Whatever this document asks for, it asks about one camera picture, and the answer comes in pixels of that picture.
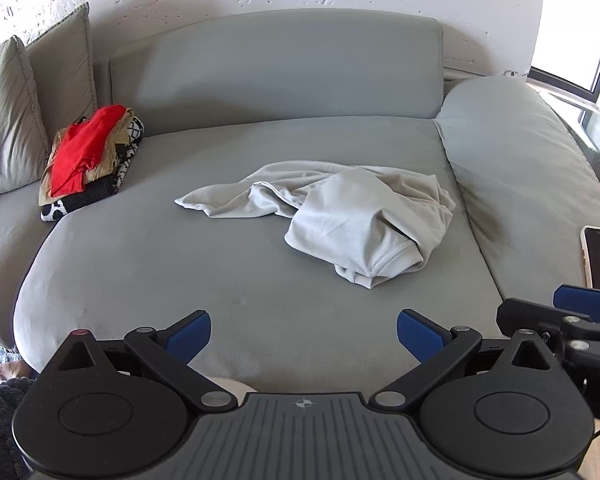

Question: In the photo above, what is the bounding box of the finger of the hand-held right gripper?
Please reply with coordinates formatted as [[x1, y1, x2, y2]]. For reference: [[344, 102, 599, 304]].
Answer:
[[553, 284, 600, 318], [496, 298, 596, 343]]

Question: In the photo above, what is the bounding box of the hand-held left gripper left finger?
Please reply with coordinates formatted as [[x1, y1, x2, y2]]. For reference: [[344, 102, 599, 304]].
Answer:
[[44, 309, 238, 412]]

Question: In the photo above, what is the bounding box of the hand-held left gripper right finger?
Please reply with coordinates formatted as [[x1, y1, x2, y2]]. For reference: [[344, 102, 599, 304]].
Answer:
[[369, 308, 557, 412]]

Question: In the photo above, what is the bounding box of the light grey t-shirt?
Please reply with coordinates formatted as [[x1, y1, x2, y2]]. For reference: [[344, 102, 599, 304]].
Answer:
[[174, 160, 457, 290]]

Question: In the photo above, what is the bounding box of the person's white clothed knee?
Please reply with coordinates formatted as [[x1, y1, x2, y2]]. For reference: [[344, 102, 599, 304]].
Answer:
[[205, 377, 261, 395]]

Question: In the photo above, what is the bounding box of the grey sofa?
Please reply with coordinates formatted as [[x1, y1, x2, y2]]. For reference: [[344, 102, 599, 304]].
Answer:
[[0, 7, 600, 396]]

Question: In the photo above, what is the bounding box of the black and white patterned garment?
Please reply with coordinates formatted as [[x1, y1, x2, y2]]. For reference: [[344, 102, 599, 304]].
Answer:
[[41, 116, 146, 222]]

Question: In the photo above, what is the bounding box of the glass side table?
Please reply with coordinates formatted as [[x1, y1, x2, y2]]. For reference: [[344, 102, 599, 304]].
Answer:
[[575, 100, 600, 201]]

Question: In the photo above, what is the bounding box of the person's foot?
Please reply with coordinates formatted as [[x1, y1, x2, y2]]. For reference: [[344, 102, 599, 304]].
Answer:
[[0, 360, 35, 381]]

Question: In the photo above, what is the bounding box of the beige garment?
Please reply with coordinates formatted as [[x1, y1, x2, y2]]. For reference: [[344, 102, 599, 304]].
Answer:
[[39, 106, 133, 206]]

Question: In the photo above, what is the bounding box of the dark blue fuzzy garment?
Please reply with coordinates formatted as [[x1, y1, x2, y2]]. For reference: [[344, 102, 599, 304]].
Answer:
[[0, 350, 38, 480]]

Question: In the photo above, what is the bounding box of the red garment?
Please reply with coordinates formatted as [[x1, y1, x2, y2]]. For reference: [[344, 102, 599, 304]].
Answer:
[[50, 105, 127, 198]]

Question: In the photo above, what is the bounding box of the window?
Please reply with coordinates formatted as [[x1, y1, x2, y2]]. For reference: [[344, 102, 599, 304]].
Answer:
[[527, 0, 600, 108]]

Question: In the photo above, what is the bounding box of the light grey sofa pillow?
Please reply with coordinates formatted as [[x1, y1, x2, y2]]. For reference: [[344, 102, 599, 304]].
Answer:
[[0, 35, 51, 196]]

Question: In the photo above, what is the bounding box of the beige grey sofa pillow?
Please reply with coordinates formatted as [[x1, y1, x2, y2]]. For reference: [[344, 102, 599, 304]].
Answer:
[[25, 2, 98, 136]]

